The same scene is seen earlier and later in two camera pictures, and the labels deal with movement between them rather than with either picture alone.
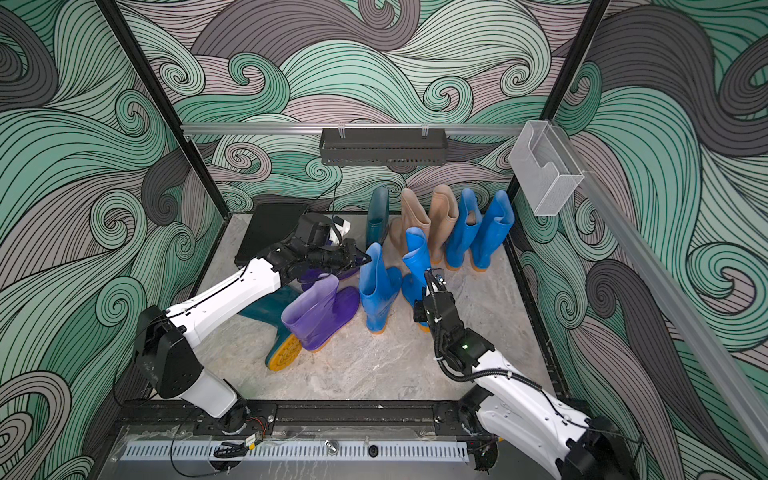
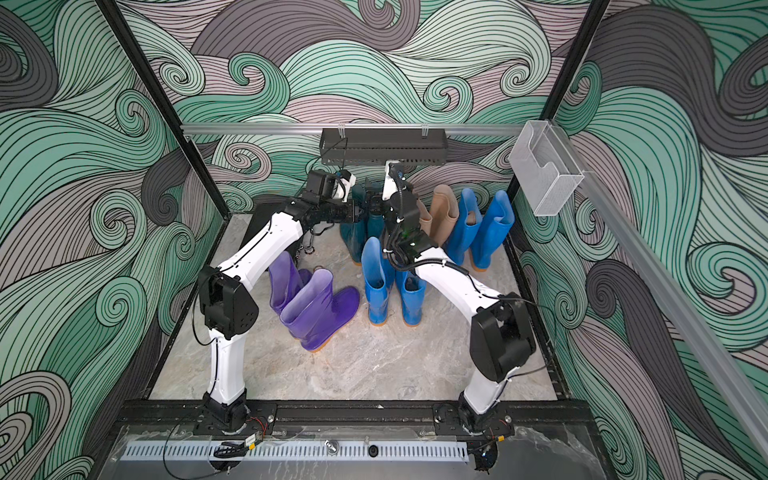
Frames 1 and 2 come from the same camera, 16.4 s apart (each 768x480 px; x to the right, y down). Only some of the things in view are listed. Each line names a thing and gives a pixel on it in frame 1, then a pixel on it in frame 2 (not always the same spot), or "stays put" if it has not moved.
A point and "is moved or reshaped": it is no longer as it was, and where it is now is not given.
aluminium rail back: [353, 128] stays put
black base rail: [298, 417] stays put
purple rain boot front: [319, 313] stays put
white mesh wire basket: [546, 171] stays put
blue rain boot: [468, 220] stays put
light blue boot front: [379, 286] is moved or reshaped
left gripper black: [349, 252] → [350, 211]
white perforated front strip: [296, 451] stays put
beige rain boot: [443, 210] stays put
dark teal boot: [271, 309] → [354, 233]
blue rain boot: [496, 221] stays put
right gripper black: [418, 314] → [413, 193]
